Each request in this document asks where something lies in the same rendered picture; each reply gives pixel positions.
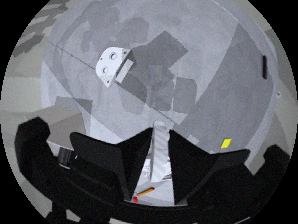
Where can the orange flat bar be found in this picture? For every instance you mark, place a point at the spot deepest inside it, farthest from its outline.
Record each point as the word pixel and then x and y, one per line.
pixel 145 191

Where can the dark grey narrow bar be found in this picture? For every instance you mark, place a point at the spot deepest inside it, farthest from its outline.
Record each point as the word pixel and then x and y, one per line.
pixel 264 67

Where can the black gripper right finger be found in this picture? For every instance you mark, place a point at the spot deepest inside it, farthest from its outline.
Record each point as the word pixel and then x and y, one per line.
pixel 192 166

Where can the yellow flat square plate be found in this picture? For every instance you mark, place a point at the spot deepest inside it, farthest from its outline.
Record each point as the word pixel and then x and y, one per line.
pixel 225 143

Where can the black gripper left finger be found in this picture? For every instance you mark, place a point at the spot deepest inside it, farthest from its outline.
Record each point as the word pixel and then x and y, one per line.
pixel 126 158

